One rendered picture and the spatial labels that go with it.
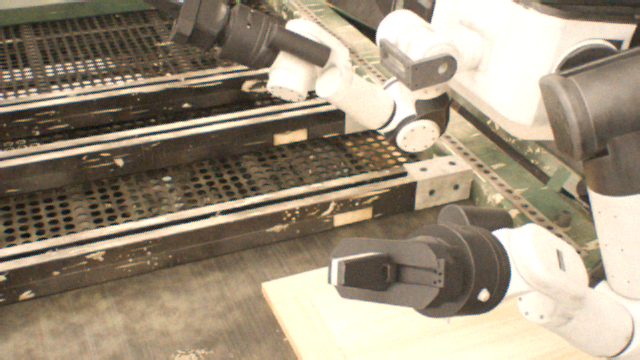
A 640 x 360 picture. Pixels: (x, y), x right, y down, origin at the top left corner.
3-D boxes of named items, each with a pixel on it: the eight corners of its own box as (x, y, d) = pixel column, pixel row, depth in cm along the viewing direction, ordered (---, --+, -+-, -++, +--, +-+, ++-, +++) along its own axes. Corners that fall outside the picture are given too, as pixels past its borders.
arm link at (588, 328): (504, 313, 94) (592, 359, 105) (575, 345, 85) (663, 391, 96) (542, 231, 94) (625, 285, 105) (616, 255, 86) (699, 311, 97)
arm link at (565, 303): (458, 297, 82) (533, 336, 89) (533, 269, 76) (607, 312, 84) (453, 242, 86) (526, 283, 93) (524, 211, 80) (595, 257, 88)
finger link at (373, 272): (335, 252, 65) (382, 253, 69) (333, 292, 64) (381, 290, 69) (350, 254, 64) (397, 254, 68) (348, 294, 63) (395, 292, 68)
